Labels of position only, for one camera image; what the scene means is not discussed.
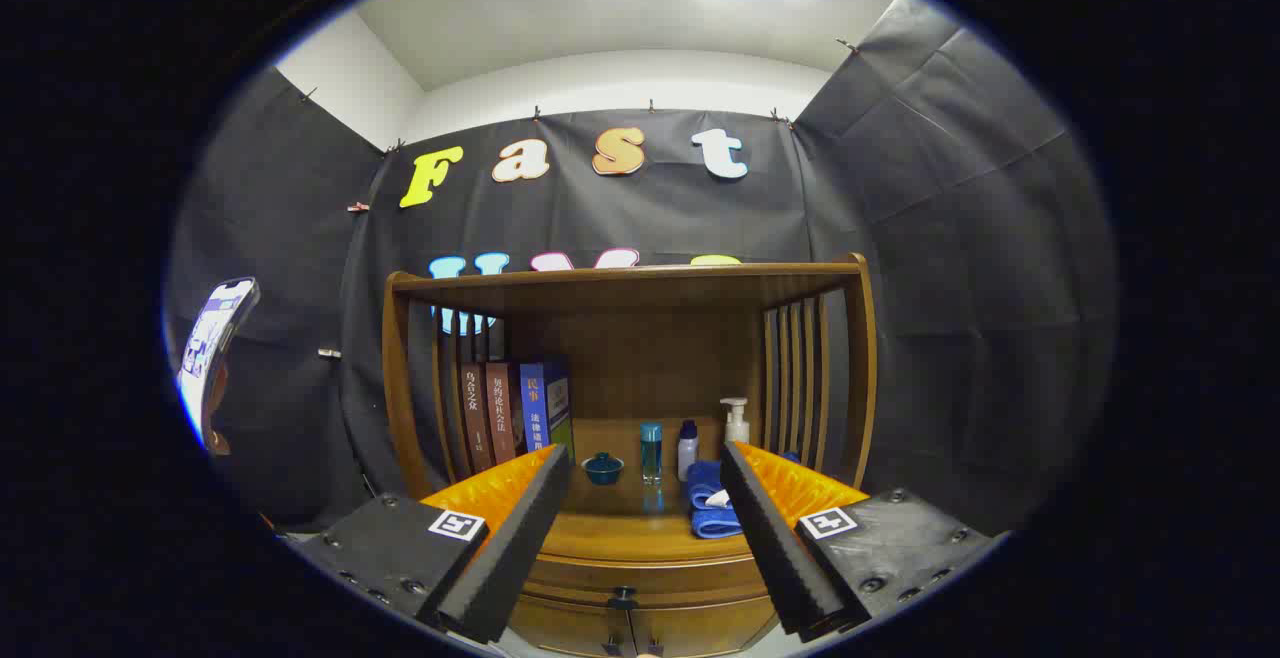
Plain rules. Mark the smartphone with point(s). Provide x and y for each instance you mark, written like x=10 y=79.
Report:
x=212 y=348

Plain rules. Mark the blue book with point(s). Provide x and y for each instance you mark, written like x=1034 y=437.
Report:
x=535 y=408

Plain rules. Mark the blue lidded teacup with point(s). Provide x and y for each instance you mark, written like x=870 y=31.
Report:
x=603 y=470

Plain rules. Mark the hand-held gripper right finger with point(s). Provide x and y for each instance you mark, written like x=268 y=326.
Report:
x=785 y=558

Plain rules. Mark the clear bottle with teal cap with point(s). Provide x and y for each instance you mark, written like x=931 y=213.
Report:
x=651 y=453

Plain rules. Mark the wooden countertop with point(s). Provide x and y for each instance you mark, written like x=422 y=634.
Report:
x=640 y=528

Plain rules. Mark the blue folded towel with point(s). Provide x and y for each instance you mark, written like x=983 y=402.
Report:
x=705 y=483

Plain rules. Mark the white bottle with blue cap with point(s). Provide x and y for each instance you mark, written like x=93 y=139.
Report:
x=687 y=453

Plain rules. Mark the dark brown book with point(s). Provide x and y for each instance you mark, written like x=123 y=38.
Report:
x=476 y=418

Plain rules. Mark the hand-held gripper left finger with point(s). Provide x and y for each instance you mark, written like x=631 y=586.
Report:
x=515 y=548

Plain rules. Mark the reddish brown book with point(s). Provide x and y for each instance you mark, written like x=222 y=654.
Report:
x=503 y=413

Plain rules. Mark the white pump bottle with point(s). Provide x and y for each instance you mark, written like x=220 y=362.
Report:
x=737 y=426

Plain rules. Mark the wooden drawer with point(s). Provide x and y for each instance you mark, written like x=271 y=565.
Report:
x=690 y=578

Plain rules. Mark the wooden cabinet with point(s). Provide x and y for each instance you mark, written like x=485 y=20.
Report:
x=640 y=358

